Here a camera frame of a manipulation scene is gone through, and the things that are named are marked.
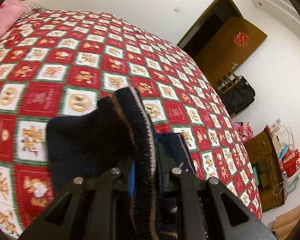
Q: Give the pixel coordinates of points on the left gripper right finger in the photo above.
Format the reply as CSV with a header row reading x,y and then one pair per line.
x,y
191,208

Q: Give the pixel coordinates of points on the red patchwork bear bedspread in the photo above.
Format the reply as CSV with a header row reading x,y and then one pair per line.
x,y
62,62

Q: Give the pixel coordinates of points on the red gift bag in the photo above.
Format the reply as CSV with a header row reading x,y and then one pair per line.
x,y
290,161

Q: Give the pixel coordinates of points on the striped pillow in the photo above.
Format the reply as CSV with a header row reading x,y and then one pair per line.
x,y
30,7

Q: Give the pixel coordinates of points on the dark wooden door frame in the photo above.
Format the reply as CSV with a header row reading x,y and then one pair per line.
x,y
207,25

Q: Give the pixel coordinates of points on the brown wooden nightstand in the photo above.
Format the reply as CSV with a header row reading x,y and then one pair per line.
x,y
266,169

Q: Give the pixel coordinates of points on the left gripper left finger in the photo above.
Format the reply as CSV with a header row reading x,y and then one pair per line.
x,y
95,208

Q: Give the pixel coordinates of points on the red double happiness decoration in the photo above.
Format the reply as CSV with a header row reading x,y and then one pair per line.
x,y
241,39

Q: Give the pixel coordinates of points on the wooden chair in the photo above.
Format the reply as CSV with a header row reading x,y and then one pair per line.
x,y
227,82

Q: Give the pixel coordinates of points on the pink folded blanket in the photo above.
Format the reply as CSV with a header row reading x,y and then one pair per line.
x,y
10,12

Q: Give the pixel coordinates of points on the red plaid cloth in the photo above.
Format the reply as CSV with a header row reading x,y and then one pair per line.
x,y
244,131

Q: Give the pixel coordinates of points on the brown wooden door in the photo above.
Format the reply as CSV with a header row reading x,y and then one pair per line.
x,y
221,54

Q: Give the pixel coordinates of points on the navy patterned knit sweater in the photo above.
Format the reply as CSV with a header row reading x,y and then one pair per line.
x,y
117,131

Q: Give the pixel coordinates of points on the black bag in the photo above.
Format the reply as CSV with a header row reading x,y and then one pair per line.
x,y
238,97

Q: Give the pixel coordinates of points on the cardboard box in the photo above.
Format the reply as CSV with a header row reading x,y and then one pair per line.
x,y
283,225

